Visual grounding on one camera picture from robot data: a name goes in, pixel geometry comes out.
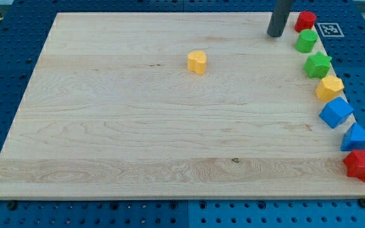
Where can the black bolt right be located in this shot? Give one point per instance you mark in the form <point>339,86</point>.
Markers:
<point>361,202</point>

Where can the light wooden board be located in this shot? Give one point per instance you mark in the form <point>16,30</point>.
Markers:
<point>111,112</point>

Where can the black white fiducial marker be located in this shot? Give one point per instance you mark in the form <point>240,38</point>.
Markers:
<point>328,29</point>

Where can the blue triangle block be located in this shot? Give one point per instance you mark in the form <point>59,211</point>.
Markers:
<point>354,138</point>

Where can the green star block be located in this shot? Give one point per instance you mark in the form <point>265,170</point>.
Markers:
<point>317,65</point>

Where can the yellow heart block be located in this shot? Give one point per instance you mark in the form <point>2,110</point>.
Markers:
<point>197,62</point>

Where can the blue cube block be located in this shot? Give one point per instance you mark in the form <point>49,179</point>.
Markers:
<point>336,112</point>

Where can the red cylinder block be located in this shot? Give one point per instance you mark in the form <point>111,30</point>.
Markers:
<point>305,20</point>

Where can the black bolt left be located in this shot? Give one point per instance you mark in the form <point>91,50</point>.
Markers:
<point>12,205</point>

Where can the red star block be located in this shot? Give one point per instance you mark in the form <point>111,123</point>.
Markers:
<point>355,164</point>

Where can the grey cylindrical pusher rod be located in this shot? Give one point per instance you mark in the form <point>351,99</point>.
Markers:
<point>279,17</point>

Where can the black bolt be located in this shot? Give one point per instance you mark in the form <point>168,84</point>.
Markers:
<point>12,205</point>
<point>361,202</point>

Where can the green cylinder block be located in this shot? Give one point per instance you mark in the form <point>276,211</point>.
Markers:
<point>306,41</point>

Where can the yellow hexagon block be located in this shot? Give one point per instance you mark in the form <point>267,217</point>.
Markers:
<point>329,88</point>

